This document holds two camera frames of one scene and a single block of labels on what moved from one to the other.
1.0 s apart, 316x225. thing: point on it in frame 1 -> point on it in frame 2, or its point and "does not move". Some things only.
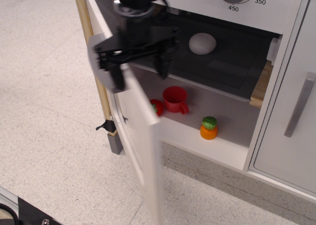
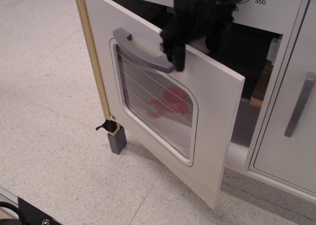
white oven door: (139, 126) -> (185, 121)
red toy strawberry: (158, 106) does not move
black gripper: (138, 39) -> (207, 14)
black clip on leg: (109, 125) does not move
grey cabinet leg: (115, 143) does not move
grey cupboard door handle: (297, 110) does not move
